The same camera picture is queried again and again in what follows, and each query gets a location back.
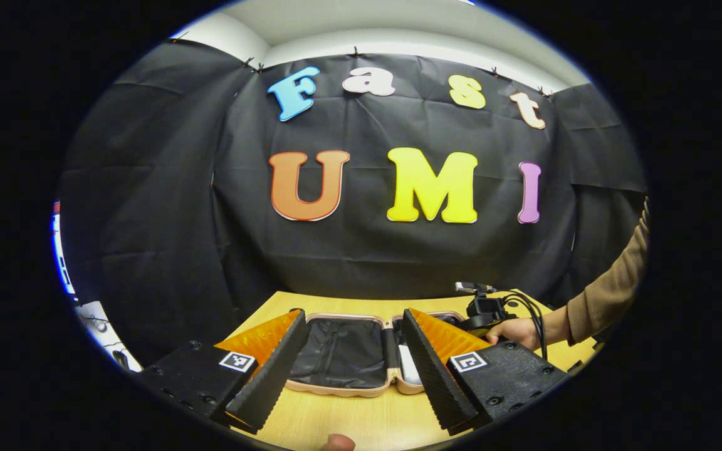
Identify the white equipment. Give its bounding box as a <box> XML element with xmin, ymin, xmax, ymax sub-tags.
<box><xmin>76</xmin><ymin>301</ymin><xmax>144</xmax><ymax>371</ymax></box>

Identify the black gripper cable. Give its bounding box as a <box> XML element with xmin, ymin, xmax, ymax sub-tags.
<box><xmin>502</xmin><ymin>291</ymin><xmax>550</xmax><ymax>361</ymax></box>

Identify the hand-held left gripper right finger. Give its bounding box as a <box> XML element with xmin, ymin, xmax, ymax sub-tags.
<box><xmin>401</xmin><ymin>308</ymin><xmax>570</xmax><ymax>437</ymax></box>

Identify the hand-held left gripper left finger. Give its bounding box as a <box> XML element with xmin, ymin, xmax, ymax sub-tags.
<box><xmin>139</xmin><ymin>309</ymin><xmax>309</xmax><ymax>435</ymax></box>

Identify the pink suitcase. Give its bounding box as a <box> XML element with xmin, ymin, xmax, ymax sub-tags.
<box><xmin>286</xmin><ymin>311</ymin><xmax>468</xmax><ymax>398</ymax></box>

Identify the black backdrop cloth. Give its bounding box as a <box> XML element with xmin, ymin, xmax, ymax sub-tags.
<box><xmin>57</xmin><ymin>39</ymin><xmax>649</xmax><ymax>367</ymax></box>

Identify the white pump bottle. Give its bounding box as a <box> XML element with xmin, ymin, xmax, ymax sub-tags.
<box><xmin>397</xmin><ymin>360</ymin><xmax>423</xmax><ymax>386</ymax></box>

